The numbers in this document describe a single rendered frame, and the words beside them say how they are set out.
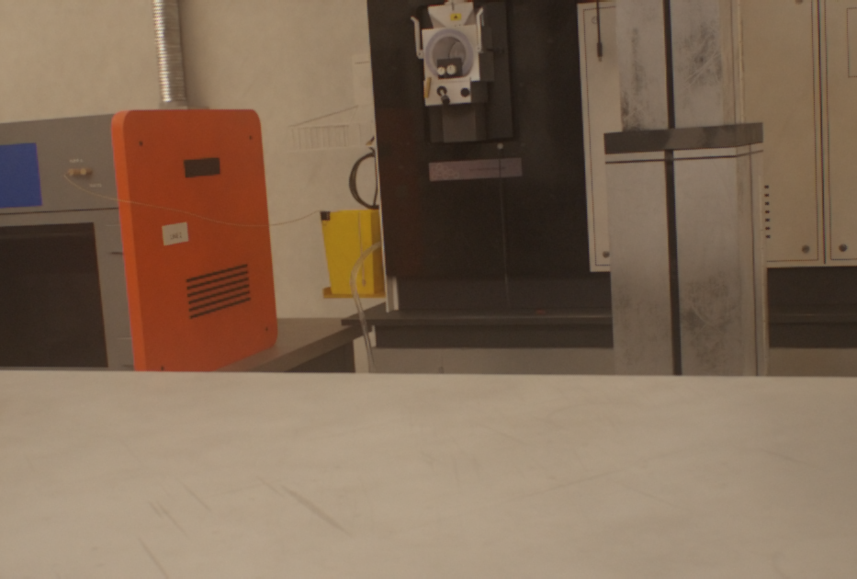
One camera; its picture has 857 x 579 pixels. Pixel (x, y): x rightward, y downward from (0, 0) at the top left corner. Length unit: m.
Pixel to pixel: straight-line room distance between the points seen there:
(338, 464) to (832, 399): 0.29
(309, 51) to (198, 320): 1.75
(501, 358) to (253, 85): 1.73
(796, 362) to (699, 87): 0.85
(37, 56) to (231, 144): 2.08
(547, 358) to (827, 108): 0.63
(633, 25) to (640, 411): 0.68
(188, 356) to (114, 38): 2.12
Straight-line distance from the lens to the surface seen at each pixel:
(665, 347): 1.31
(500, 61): 2.18
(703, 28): 1.29
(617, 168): 1.30
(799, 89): 2.08
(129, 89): 3.87
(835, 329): 2.06
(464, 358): 2.16
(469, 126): 2.11
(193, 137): 1.95
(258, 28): 3.64
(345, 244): 2.31
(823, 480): 0.58
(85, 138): 1.84
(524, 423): 0.69
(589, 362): 2.10
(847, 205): 2.08
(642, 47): 1.31
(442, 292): 2.26
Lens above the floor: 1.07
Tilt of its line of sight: 7 degrees down
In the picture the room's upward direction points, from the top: 4 degrees counter-clockwise
